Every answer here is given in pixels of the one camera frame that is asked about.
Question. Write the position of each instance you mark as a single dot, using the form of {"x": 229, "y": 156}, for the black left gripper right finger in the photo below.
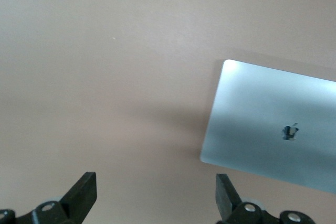
{"x": 231, "y": 205}

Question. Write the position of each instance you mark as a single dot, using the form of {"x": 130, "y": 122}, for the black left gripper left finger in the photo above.
{"x": 76, "y": 203}

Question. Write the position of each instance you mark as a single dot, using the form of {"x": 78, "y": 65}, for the silver grey laptop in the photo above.
{"x": 262, "y": 103}

